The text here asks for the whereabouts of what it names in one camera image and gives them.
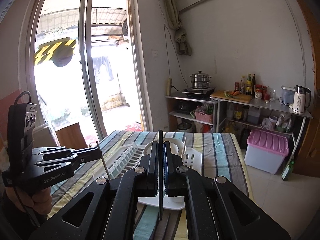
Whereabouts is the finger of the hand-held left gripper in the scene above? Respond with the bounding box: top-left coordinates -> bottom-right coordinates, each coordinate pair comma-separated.
37,147 -> 103,161
37,156 -> 87,171

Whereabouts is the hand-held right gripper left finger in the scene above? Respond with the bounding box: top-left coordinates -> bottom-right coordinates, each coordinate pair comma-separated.
30,141 -> 160,240

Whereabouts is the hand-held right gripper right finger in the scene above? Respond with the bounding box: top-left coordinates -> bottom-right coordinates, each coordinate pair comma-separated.
162,141 -> 292,240

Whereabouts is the white chopstick holder cup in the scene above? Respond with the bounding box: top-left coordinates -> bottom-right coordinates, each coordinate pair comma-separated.
182,147 -> 203,176

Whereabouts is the person's left hand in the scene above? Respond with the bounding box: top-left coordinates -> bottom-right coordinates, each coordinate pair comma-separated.
5,186 -> 54,217

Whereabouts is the white bowl with dark rim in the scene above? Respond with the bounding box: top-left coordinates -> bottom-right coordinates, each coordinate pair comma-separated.
144,138 -> 186,156

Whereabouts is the beige chair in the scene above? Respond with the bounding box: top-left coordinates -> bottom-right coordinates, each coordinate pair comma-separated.
32,124 -> 57,148

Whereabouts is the brown wooden chair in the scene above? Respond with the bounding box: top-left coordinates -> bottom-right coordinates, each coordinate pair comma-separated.
55,122 -> 88,148

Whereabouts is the white plastic dish rack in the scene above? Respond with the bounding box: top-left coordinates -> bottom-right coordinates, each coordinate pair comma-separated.
92,137 -> 203,211

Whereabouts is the striped tablecloth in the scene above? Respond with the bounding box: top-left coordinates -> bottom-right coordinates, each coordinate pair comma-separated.
47,130 -> 251,240

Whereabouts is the pink plastic basket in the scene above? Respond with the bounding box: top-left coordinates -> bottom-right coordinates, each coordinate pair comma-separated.
195,105 -> 214,124

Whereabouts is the small metal shelf rack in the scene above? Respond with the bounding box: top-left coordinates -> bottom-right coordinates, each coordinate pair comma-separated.
165,92 -> 219,133

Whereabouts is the black induction cooker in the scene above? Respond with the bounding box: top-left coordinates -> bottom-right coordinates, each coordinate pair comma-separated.
181,87 -> 217,97

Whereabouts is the steel steamer pot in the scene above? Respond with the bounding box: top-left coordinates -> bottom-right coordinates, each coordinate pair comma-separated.
189,71 -> 213,90

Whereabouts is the yellow and black striped sign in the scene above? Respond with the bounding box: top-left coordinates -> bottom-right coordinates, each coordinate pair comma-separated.
34,39 -> 77,65

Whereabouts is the wooden cutting board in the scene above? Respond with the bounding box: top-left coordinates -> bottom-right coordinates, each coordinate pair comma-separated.
210,90 -> 253,103

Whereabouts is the sliding glass door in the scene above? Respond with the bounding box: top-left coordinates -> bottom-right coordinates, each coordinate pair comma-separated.
25,0 -> 151,142

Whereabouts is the grey oil jug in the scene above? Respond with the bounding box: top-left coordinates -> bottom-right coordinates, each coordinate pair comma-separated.
247,106 -> 262,125

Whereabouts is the storage box with pink lid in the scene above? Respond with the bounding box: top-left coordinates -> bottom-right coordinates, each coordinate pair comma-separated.
244,129 -> 290,175

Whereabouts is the white plastic bag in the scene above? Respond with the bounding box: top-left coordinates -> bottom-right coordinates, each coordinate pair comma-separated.
262,115 -> 278,131

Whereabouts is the hanging grey cloth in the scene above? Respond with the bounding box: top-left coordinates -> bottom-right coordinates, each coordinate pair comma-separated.
174,30 -> 193,56

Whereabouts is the long metal shelf rack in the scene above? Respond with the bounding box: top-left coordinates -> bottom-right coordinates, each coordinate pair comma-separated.
210,90 -> 313,161

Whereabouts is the green glass bottle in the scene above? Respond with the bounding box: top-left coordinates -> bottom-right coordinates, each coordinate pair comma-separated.
281,160 -> 296,181

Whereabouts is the outdoor fan unit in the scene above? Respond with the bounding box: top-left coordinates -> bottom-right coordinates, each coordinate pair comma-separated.
121,18 -> 131,41

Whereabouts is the blue water filter pitcher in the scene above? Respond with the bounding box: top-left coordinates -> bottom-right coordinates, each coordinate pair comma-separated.
280,85 -> 296,106

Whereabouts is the white electric kettle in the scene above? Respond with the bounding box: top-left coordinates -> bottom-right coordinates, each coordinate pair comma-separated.
292,85 -> 312,114

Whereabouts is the beige curtain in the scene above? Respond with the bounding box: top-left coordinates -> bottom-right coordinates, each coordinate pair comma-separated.
163,0 -> 182,31

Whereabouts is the wooden door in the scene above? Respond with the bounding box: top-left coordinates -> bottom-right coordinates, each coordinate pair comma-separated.
291,0 -> 320,178

